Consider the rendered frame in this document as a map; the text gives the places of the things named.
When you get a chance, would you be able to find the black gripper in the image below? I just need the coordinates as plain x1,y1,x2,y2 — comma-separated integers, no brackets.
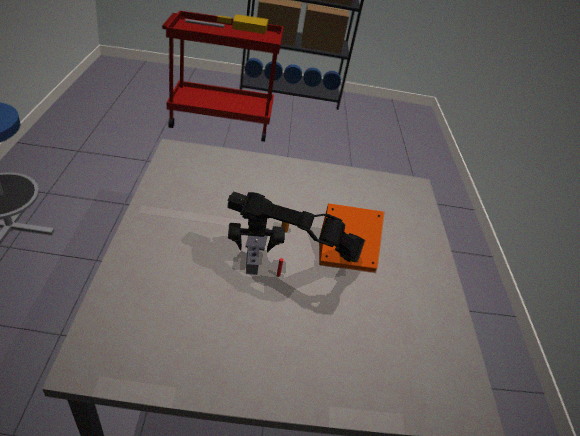
228,220,285,253

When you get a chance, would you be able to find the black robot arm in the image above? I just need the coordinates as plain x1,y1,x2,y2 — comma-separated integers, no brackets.
227,191,366,263

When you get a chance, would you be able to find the red peg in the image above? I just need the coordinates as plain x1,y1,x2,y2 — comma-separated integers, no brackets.
276,258,283,277

